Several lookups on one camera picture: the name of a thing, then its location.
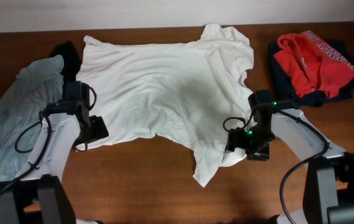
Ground white t-shirt black print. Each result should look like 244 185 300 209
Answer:
77 24 254 186

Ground red folded shirt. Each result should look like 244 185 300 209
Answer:
274 30 354 98

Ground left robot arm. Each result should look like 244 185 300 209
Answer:
0 81 109 224

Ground navy folded garment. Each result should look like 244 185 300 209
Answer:
268 40 354 107

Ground light blue-grey shirt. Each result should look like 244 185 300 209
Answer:
0 55 64 182

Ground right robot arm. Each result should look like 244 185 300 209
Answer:
225 90 354 224

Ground black t-shirt white logo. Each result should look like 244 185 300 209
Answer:
49 41 82 83

